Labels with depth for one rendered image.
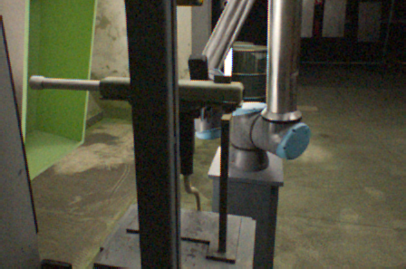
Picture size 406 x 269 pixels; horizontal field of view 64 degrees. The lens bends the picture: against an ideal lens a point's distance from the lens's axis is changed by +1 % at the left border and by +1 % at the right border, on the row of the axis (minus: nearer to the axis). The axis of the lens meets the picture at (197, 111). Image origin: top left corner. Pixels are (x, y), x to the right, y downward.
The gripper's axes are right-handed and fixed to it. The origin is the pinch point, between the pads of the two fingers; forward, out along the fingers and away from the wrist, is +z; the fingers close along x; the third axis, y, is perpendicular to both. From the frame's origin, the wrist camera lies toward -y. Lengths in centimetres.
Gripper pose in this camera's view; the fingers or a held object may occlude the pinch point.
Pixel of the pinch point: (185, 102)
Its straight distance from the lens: 70.6
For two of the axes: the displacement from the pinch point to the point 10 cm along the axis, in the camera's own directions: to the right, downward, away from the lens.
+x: -9.8, -0.7, 2.1
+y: -0.1, 9.6, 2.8
